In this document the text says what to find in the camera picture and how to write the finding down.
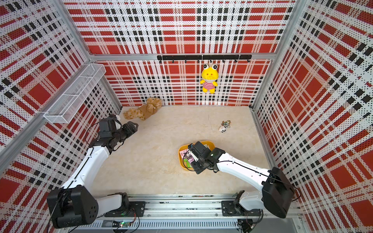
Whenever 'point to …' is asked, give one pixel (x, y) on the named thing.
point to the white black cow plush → (222, 128)
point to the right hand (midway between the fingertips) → (200, 164)
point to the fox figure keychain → (228, 123)
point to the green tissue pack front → (188, 163)
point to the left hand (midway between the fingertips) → (137, 127)
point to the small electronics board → (121, 224)
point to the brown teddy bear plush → (144, 111)
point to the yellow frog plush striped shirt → (210, 75)
